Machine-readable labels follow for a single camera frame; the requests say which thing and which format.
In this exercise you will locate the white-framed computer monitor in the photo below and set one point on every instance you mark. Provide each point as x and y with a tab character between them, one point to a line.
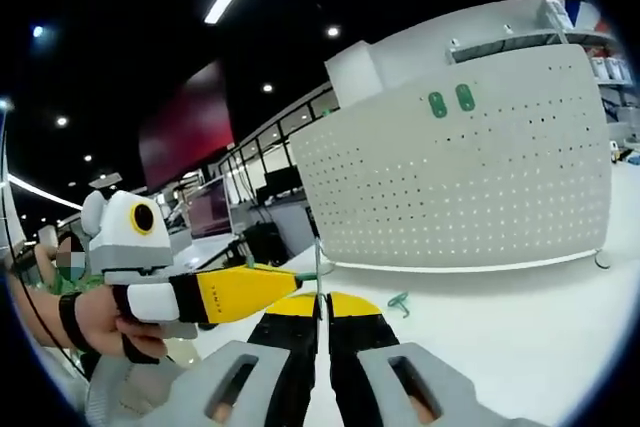
210	207

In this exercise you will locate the dark red wall panel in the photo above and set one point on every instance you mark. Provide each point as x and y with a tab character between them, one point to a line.
185	132

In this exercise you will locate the black computer monitor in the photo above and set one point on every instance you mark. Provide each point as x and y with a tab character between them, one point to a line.
282	181

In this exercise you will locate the row of white storage bins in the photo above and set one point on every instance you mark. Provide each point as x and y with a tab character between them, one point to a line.
610	69

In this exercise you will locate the grey metal storage shelf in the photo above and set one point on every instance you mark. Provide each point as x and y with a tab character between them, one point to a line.
505	43

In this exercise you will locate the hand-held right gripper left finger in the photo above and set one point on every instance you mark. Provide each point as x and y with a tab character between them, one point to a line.
280	372

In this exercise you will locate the person's left hand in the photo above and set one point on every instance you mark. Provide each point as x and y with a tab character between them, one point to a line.
97	322

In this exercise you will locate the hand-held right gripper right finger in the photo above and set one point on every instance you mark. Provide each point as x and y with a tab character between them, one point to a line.
365	372

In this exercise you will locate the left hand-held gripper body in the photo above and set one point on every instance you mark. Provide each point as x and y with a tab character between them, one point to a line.
115	242

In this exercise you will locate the green hook assembly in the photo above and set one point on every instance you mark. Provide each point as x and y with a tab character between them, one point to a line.
398	303
436	104
464	97
318	267

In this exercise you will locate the white perforated mounting plate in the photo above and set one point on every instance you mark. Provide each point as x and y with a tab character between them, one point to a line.
500	72

